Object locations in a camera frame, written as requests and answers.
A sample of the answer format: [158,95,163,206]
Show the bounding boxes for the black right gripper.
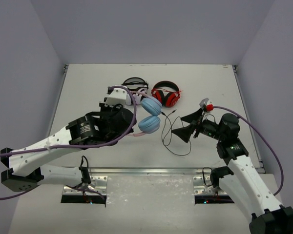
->
[172,108,225,144]

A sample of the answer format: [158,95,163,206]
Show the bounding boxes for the black audio cable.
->
[161,110,191,156]

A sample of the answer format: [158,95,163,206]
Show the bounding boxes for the pink blue cat-ear headphones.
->
[133,97,162,137]

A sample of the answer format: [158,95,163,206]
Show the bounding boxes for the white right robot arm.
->
[172,105,293,234]

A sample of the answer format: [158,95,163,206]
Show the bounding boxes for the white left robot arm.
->
[0,104,136,192]

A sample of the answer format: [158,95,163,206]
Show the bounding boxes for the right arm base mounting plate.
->
[192,175,228,196]

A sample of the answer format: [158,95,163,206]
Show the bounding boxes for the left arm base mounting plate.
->
[63,175,108,195]

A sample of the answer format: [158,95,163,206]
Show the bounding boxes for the red black headphones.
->
[151,80,181,108]

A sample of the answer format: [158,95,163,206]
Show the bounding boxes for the white black headphones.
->
[122,77,149,105]

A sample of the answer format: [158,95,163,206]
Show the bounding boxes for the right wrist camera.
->
[199,97,214,113]

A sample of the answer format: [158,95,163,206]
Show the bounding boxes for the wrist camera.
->
[104,85,127,106]
[199,97,214,113]

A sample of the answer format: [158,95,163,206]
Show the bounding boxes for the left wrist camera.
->
[104,85,127,106]

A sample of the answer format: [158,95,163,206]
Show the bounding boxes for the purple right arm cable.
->
[211,105,284,195]

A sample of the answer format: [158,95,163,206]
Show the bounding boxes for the thin black base wire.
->
[202,166,217,188]

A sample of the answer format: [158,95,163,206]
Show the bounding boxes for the aluminium table edge rail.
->
[38,167,266,175]

